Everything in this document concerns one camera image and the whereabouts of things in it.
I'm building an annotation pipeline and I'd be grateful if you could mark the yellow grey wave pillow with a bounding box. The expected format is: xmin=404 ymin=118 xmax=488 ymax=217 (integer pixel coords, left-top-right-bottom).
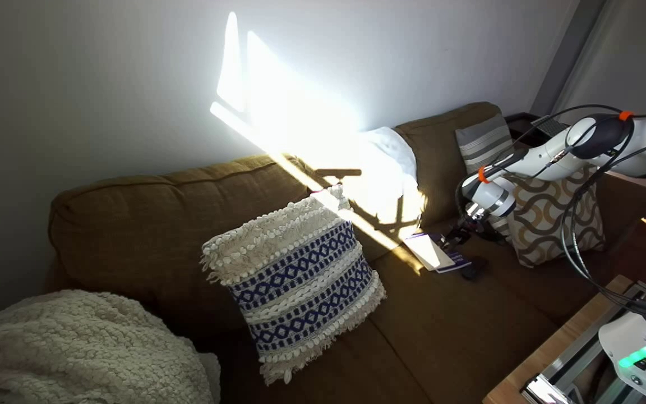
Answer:
xmin=504 ymin=168 xmax=605 ymax=267

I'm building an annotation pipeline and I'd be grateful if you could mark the white book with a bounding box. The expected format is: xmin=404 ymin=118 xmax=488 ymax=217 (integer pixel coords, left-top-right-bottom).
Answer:
xmin=404 ymin=232 xmax=455 ymax=269

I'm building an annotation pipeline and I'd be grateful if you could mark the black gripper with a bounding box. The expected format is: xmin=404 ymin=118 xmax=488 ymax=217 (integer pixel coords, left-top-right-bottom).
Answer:
xmin=442 ymin=214 xmax=483 ymax=246

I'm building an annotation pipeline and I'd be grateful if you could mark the blue white patterned pillow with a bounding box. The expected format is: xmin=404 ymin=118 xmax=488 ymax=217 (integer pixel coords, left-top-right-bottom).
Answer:
xmin=201 ymin=191 xmax=386 ymax=383

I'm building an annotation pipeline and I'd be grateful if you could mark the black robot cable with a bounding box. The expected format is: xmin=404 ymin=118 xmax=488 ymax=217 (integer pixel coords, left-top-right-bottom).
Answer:
xmin=453 ymin=100 xmax=646 ymax=300

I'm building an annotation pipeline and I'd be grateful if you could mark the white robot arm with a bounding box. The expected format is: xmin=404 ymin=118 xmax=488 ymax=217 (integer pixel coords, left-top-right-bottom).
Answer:
xmin=444 ymin=108 xmax=646 ymax=245

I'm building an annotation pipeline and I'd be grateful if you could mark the brown fabric sofa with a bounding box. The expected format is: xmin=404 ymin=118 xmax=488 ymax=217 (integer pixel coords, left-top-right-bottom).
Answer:
xmin=39 ymin=100 xmax=646 ymax=404

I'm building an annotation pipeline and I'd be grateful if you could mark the blue book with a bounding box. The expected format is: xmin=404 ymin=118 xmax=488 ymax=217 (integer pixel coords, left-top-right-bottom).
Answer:
xmin=432 ymin=254 xmax=470 ymax=273

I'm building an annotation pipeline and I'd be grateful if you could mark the aluminium frame mount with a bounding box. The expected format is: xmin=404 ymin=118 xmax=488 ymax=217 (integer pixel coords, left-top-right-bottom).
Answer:
xmin=520 ymin=331 xmax=644 ymax=404

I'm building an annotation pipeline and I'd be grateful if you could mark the grey striped pillow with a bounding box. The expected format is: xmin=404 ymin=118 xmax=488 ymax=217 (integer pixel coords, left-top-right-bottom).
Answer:
xmin=455 ymin=115 xmax=513 ymax=172

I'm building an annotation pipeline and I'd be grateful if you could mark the cream knitted blanket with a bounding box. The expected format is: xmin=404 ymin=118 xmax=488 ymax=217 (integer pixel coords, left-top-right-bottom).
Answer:
xmin=0 ymin=289 xmax=219 ymax=404

